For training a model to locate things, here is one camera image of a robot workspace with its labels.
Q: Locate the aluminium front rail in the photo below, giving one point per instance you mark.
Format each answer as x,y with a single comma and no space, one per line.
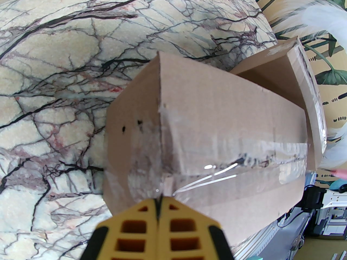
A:
271,240

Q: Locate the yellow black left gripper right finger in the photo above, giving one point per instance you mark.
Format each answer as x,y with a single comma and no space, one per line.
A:
187,231

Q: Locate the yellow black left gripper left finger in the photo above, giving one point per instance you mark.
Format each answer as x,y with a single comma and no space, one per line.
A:
130,231

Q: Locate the pink utility knife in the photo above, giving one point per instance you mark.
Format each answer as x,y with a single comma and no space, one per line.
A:
340,173

